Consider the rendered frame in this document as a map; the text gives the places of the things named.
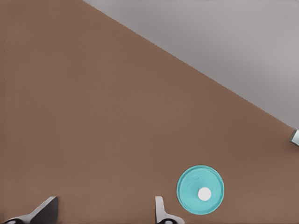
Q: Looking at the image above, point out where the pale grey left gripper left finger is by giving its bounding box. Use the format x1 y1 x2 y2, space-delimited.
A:
1 196 58 224

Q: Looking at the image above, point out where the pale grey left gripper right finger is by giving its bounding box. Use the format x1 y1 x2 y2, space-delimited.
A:
155 196 185 224

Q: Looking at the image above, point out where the teal pot lid white knob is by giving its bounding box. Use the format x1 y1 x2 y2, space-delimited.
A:
176 165 225 215

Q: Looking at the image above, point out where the silver frame post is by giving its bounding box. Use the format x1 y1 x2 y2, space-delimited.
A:
289 128 299 147

